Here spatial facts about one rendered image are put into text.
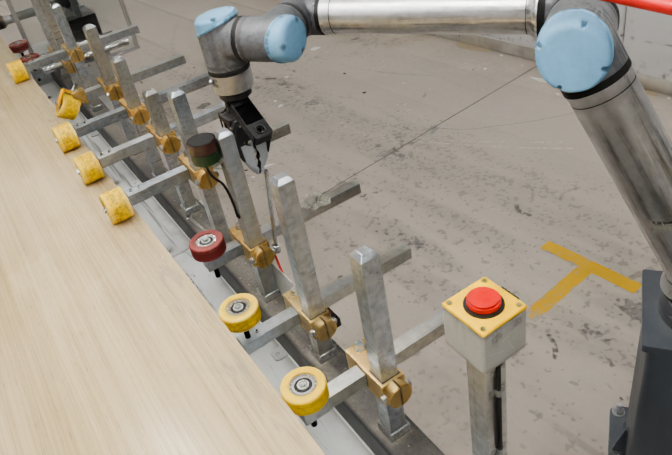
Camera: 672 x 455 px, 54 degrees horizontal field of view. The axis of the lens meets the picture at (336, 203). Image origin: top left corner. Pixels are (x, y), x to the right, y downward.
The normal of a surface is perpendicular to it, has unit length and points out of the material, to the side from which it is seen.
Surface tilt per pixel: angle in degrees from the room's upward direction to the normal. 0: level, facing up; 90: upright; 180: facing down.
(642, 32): 90
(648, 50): 90
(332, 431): 0
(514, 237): 0
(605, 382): 0
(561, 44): 84
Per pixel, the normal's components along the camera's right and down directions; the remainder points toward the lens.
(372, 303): 0.54, 0.41
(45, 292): -0.16, -0.81
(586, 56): -0.46, 0.48
